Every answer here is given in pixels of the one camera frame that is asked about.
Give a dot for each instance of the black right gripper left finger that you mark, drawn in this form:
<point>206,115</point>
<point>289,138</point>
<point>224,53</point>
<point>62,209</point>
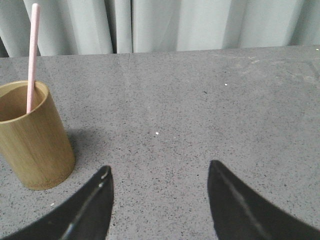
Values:
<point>86,215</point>

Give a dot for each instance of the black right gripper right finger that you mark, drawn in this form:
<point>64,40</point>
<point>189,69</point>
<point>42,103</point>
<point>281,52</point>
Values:
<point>239,213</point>

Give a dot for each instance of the bamboo wooden cup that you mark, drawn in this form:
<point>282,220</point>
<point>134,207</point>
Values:
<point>34,144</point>

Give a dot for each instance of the grey curtain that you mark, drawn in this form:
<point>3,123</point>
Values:
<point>85,27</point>

